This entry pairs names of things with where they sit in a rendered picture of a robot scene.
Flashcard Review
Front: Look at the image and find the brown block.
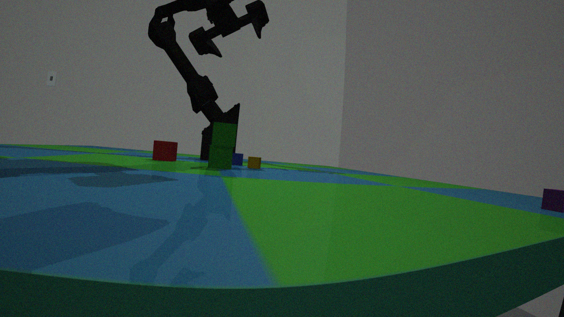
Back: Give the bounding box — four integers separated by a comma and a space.
248, 157, 261, 169

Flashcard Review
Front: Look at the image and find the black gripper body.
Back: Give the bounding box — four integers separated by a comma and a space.
189, 0, 269, 55

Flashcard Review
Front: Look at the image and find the green block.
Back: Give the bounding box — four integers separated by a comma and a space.
211, 122, 237, 147
208, 145, 233, 170

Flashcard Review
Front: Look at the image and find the red block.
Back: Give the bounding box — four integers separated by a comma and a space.
152, 140, 178, 162

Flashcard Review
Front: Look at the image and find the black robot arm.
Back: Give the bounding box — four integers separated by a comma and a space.
148, 0, 234, 124

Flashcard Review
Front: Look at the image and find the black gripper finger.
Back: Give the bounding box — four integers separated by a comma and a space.
195, 31, 222, 57
248, 6, 266, 39

